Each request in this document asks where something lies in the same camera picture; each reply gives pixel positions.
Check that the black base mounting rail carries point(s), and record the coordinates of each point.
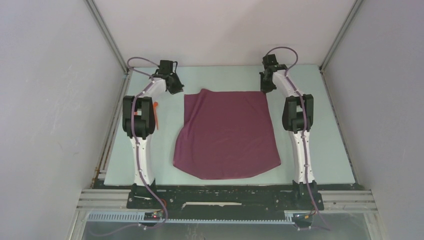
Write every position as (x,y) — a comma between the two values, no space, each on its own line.
(241,202)

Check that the white cable duct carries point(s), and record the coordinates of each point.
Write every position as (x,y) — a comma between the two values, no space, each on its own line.
(146,218)

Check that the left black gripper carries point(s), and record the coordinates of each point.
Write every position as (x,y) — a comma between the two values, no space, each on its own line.
(178,88)

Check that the maroon cloth napkin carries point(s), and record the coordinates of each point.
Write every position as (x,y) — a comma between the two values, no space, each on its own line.
(226,135)

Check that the orange plastic spoon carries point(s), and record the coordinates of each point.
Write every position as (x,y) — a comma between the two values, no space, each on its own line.
(155,106)

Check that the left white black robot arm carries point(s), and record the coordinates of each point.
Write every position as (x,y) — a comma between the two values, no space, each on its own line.
(139,123)

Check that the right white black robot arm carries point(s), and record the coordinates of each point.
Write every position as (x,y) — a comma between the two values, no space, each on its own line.
(297,119)

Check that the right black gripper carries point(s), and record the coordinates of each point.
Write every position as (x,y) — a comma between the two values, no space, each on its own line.
(265,87)

